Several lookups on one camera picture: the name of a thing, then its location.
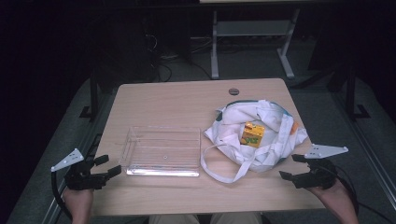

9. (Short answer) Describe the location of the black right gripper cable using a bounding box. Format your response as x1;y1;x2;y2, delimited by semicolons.
323;162;396;224

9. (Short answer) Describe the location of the aluminium floor rail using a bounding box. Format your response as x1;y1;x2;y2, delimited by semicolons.
330;91;396;203
41;133;104;224

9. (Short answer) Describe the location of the yellow juice box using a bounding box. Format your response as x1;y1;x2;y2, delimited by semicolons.
240;120;266;149

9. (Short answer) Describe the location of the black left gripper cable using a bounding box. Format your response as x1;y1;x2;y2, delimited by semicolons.
50;170;74;220

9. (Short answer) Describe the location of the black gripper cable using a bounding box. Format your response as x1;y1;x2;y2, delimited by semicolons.
323;162;396;224
50;170;74;220

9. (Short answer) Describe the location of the white tote bag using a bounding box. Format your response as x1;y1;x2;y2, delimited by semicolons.
200;99;309;185

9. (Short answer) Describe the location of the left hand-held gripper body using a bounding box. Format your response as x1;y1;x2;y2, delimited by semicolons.
50;147;109;191

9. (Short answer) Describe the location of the clear plastic tray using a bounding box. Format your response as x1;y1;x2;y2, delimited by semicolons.
119;125;202;178

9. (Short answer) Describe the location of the white metal desk frame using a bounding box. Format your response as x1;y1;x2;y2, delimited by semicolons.
209;7;302;80

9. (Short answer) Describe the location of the person's right hand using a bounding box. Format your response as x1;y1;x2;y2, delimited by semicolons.
306;179;350;207

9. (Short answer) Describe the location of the black metal stand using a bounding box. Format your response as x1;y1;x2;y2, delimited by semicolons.
78;69;101;123
345;63;372;121

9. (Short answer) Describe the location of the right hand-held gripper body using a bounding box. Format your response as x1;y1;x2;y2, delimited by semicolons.
291;143;349;190

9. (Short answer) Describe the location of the black floor cable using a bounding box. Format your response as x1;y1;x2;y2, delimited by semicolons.
154;60;174;84

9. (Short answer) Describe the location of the person's left hand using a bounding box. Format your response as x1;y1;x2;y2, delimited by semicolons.
62;186;94;217

